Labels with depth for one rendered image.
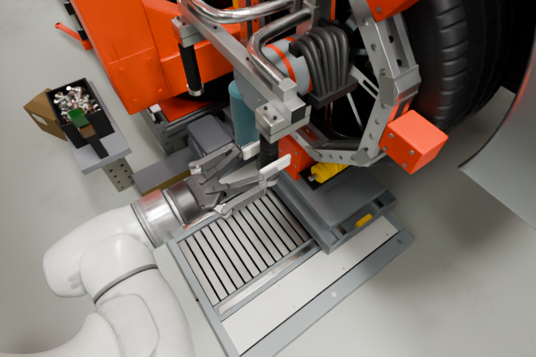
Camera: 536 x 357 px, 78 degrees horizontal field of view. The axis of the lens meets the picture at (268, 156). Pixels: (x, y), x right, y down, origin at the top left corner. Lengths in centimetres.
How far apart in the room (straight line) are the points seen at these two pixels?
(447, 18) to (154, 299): 63
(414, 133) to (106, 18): 82
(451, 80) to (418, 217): 105
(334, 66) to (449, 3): 21
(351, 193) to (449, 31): 84
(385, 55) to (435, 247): 113
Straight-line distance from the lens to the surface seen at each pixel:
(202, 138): 126
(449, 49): 66
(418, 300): 151
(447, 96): 70
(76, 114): 112
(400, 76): 63
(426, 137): 69
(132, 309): 53
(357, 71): 84
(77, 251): 59
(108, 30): 107
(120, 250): 57
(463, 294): 159
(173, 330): 54
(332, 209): 130
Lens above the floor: 136
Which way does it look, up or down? 53 degrees down
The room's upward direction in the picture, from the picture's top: straight up
